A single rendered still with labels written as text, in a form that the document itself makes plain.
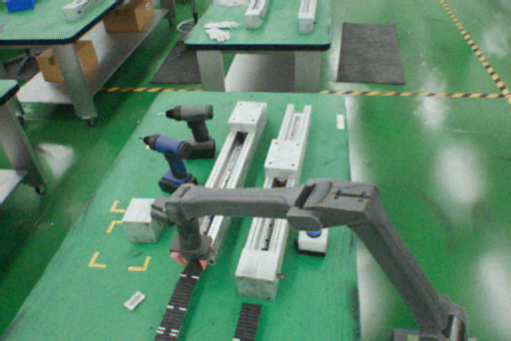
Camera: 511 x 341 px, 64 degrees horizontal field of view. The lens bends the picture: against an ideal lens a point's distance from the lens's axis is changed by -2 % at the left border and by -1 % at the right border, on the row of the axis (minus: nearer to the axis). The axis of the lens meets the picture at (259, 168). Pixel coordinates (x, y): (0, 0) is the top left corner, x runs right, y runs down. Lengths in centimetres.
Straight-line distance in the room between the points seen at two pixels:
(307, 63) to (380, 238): 205
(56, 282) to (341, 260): 83
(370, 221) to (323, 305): 46
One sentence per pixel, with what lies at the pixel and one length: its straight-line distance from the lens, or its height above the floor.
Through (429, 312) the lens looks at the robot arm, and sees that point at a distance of 89.
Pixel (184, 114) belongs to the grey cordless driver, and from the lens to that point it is 152.
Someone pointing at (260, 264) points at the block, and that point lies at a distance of 110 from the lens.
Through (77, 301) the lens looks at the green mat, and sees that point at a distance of 128.
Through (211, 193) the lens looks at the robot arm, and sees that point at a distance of 92.
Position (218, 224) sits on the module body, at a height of 86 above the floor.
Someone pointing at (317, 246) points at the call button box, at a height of 82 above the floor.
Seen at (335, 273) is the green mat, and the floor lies 78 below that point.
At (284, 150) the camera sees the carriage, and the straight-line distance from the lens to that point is 141.
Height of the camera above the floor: 174
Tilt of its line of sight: 39 degrees down
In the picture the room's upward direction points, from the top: 4 degrees counter-clockwise
